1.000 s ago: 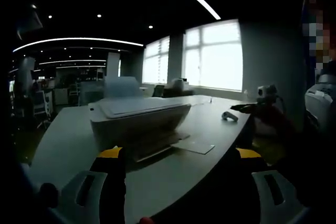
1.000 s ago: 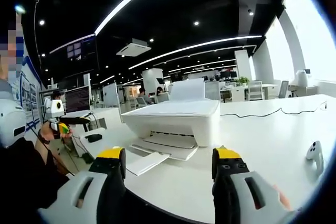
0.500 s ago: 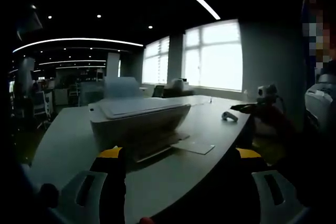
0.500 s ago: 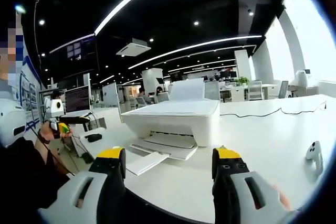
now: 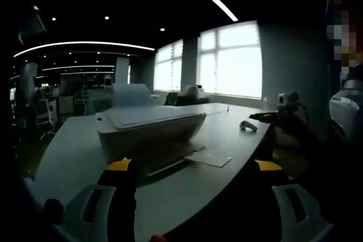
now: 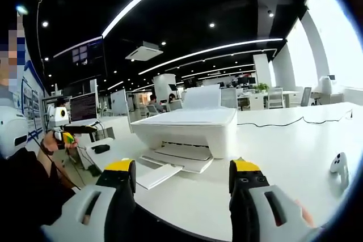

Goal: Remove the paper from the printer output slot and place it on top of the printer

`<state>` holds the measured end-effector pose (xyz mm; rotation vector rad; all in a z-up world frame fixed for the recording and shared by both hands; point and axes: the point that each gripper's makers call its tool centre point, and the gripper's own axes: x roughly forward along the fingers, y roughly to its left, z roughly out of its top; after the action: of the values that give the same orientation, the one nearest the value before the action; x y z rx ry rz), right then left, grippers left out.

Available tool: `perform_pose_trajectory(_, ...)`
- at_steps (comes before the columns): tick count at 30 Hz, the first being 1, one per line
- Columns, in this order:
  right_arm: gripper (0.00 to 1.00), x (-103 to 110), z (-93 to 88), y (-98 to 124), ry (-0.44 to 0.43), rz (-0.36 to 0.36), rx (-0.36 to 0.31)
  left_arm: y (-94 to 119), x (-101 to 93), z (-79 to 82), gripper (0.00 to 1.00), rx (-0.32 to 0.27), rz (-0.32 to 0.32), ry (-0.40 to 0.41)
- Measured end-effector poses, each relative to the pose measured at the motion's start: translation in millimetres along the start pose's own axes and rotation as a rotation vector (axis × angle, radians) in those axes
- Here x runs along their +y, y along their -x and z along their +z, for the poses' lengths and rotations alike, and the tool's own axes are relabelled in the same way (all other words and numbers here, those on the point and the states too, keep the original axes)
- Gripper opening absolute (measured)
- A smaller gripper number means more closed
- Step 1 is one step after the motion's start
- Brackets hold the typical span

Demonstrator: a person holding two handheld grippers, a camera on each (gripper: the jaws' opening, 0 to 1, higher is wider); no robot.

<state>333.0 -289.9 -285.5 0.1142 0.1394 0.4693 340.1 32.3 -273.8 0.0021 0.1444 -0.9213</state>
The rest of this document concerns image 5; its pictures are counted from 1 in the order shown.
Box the wide window with blinds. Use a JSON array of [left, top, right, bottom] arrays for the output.
[[199, 20, 263, 99]]

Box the white office chair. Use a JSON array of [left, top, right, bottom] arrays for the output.
[[36, 98, 58, 133]]

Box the mesh back office chair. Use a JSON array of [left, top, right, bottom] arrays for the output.
[[164, 92, 179, 107]]

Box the white handheld controller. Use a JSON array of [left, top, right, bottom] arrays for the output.
[[239, 120, 258, 133]]

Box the white machine by window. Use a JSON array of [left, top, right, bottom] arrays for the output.
[[181, 84, 204, 97]]

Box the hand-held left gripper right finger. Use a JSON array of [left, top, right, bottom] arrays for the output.
[[254, 159, 335, 242]]

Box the narrow window with blinds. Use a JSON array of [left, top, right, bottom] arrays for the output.
[[154, 39, 184, 92]]

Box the white printer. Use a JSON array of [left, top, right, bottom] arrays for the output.
[[95, 105, 234, 177]]

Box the thin cable with plug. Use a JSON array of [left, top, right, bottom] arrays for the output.
[[209, 105, 231, 114]]

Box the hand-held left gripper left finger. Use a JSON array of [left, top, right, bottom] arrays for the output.
[[65, 158, 137, 242]]

